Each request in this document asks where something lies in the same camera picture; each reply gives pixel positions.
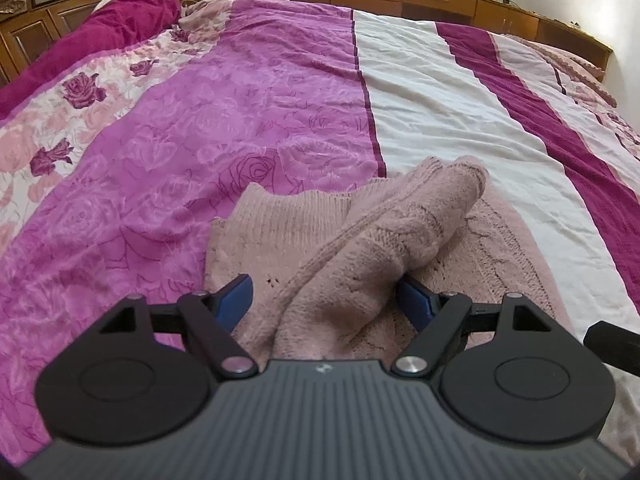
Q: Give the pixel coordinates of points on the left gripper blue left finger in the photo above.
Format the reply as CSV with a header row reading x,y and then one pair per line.
x,y
210,319

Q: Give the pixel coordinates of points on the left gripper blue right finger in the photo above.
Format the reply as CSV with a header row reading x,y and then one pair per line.
x,y
438,320

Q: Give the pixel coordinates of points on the pink cable knit cardigan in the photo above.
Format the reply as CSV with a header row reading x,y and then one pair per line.
x,y
324,267

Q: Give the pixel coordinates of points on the purple floral striped bedspread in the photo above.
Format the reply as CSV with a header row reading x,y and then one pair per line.
x,y
113,173

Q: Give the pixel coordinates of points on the pink crochet pillow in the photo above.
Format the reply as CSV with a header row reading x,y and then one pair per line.
x,y
574,66

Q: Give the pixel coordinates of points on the magenta velvet pillow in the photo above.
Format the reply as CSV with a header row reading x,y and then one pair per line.
x,y
117,25

